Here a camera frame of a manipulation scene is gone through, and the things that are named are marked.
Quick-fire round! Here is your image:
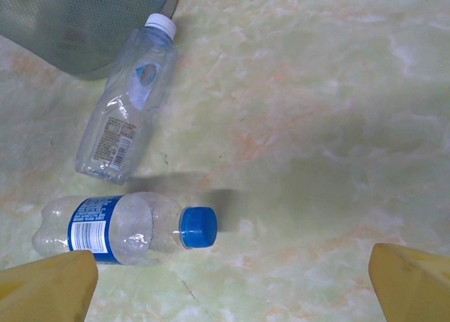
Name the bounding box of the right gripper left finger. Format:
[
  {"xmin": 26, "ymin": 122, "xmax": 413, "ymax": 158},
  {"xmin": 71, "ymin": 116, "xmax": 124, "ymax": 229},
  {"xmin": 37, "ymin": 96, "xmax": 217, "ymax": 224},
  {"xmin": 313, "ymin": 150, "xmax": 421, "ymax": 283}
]
[{"xmin": 0, "ymin": 250, "xmax": 99, "ymax": 322}]

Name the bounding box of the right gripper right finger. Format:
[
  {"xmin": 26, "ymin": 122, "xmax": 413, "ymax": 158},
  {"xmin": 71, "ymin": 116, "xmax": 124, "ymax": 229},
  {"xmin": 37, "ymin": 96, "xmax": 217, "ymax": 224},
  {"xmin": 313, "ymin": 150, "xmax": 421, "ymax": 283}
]
[{"xmin": 368, "ymin": 243, "xmax": 450, "ymax": 322}]

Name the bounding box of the clear square bottle white cap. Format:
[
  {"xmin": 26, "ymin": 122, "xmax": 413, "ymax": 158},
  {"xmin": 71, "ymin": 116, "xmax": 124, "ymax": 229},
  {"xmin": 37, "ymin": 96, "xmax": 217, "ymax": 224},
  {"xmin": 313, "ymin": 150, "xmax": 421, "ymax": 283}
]
[{"xmin": 75, "ymin": 13, "xmax": 179, "ymax": 186}]

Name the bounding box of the clear bottle blue barcode label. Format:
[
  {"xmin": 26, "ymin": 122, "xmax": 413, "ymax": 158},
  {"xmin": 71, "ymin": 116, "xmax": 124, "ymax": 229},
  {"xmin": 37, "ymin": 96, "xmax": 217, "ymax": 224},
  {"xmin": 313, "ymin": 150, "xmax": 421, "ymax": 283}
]
[{"xmin": 31, "ymin": 191, "xmax": 218, "ymax": 266}]

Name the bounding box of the grey mesh waste bin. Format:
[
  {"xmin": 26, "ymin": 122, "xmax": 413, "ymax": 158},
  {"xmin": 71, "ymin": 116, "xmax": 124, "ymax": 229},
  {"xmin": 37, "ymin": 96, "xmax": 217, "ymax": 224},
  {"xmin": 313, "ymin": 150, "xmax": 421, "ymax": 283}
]
[{"xmin": 0, "ymin": 0, "xmax": 182, "ymax": 81}]

